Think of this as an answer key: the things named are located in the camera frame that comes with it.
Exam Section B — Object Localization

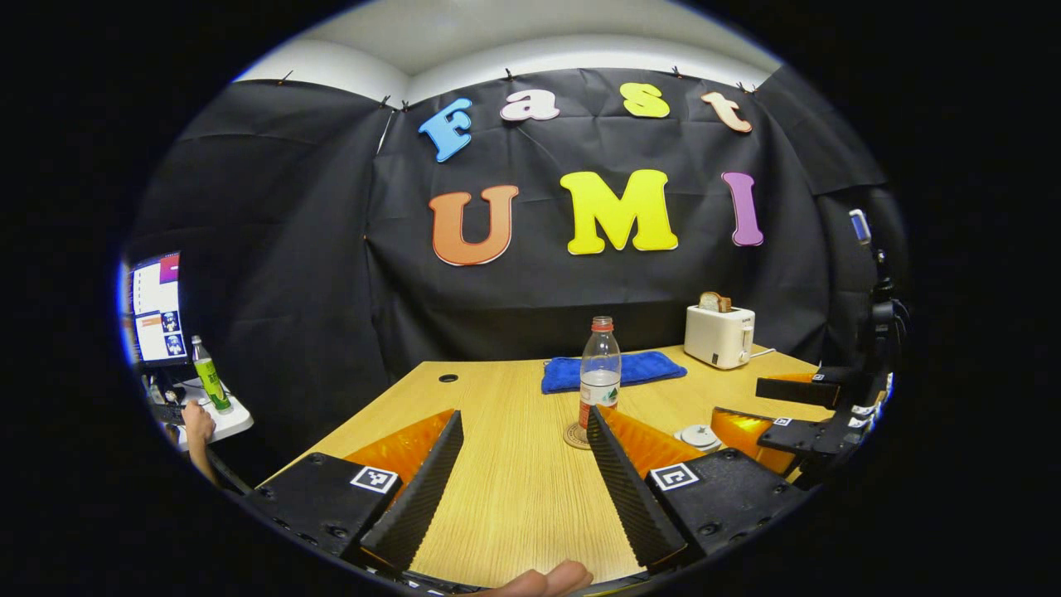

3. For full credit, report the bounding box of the white side shelf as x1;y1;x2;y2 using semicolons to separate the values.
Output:
162;377;254;453

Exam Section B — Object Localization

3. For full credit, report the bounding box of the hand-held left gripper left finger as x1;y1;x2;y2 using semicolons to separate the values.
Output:
247;410;465;573

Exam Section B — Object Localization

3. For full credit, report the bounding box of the white toaster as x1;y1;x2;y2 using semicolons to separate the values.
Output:
684;304;756;371

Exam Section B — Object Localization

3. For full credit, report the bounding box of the green drink bottle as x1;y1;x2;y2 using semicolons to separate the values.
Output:
191;335;234;414

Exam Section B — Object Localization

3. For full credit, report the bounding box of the blue folded towel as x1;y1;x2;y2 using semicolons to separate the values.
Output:
541;351;688;395

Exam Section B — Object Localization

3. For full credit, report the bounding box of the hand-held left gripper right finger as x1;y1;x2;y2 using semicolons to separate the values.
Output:
585;405;809;569

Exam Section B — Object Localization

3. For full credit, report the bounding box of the computer monitor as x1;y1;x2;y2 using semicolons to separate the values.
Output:
124;251;191;370

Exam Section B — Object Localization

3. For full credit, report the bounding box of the clear plastic water bottle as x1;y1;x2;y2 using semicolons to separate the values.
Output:
578;316;623;432

